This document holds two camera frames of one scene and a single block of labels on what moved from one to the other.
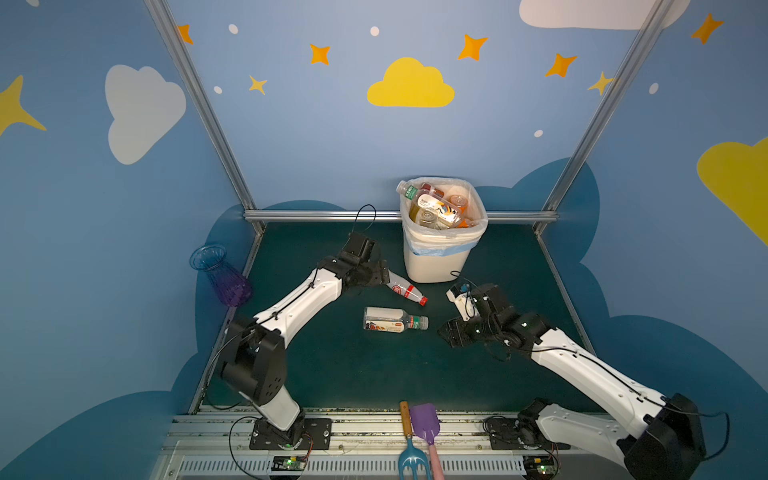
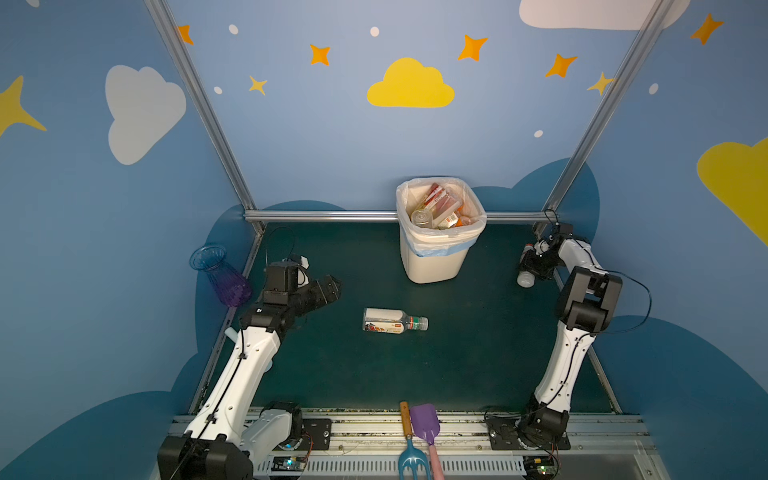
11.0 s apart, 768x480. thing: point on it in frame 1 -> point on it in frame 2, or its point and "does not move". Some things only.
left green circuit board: [288, 462] does not move
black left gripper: [374, 273] -> [324, 289]
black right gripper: [466, 327] -> [531, 262]
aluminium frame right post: [643, 40] does not move
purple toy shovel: [425, 423] does not move
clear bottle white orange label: [392, 320] does not move
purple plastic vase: [232, 288] does not move
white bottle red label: [405, 288] -> [525, 278]
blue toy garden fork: [411, 455] does not move
